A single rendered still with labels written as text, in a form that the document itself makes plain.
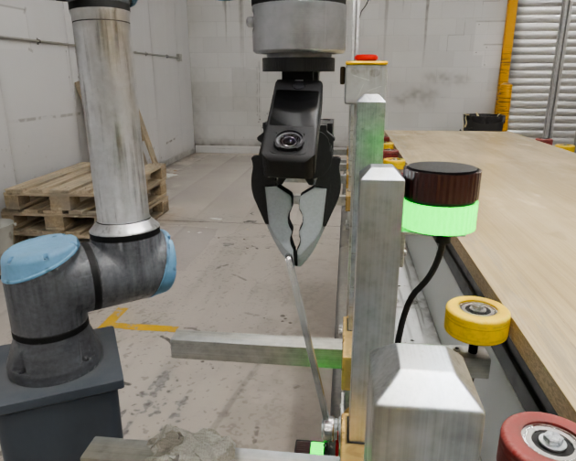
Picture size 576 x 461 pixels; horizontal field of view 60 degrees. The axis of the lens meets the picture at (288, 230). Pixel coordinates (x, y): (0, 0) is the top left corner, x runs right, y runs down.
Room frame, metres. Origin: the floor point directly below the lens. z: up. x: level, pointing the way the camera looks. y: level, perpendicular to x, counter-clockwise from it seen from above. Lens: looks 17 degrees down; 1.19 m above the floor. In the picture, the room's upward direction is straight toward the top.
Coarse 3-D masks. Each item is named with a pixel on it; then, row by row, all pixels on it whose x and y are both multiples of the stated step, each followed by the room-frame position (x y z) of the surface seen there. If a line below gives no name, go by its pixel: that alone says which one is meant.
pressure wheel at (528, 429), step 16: (512, 416) 0.37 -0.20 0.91; (528, 416) 0.37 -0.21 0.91; (544, 416) 0.37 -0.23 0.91; (512, 432) 0.35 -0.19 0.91; (528, 432) 0.36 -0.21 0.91; (544, 432) 0.36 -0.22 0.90; (560, 432) 0.36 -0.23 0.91; (512, 448) 0.33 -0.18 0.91; (528, 448) 0.33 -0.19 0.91; (544, 448) 0.34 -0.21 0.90; (560, 448) 0.33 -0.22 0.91
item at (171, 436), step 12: (168, 432) 0.39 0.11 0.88; (180, 432) 0.39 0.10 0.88; (204, 432) 0.40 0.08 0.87; (216, 432) 0.40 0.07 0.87; (156, 444) 0.39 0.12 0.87; (168, 444) 0.38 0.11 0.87; (180, 444) 0.38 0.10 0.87; (192, 444) 0.37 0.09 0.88; (204, 444) 0.37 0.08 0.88; (216, 444) 0.38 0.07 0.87; (228, 444) 0.38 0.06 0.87; (156, 456) 0.37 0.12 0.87; (168, 456) 0.36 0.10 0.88; (180, 456) 0.36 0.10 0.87; (192, 456) 0.37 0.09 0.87; (204, 456) 0.37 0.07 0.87; (216, 456) 0.37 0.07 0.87; (228, 456) 0.38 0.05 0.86
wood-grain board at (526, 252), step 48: (432, 144) 2.33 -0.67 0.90; (480, 144) 2.33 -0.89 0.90; (528, 144) 2.33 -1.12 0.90; (480, 192) 1.30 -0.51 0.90; (528, 192) 1.30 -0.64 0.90; (480, 240) 0.90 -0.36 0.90; (528, 240) 0.90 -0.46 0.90; (480, 288) 0.72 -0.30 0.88; (528, 288) 0.67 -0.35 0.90; (528, 336) 0.53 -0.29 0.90
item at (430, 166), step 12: (420, 168) 0.39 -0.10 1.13; (432, 168) 0.39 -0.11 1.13; (444, 168) 0.39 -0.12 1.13; (456, 168) 0.39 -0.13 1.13; (468, 168) 0.39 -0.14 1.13; (420, 204) 0.38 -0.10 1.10; (432, 204) 0.37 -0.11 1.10; (444, 204) 0.37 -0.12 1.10; (456, 204) 0.37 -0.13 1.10; (468, 204) 0.37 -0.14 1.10; (444, 240) 0.39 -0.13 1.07; (432, 264) 0.39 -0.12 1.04; (420, 288) 0.40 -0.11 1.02; (408, 300) 0.40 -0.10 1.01; (408, 312) 0.40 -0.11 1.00; (396, 336) 0.40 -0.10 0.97
